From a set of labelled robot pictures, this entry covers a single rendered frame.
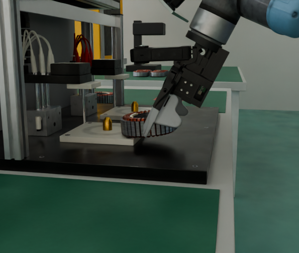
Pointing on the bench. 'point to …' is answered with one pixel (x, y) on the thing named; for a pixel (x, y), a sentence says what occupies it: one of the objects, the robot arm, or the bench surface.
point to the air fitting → (38, 123)
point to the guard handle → (175, 2)
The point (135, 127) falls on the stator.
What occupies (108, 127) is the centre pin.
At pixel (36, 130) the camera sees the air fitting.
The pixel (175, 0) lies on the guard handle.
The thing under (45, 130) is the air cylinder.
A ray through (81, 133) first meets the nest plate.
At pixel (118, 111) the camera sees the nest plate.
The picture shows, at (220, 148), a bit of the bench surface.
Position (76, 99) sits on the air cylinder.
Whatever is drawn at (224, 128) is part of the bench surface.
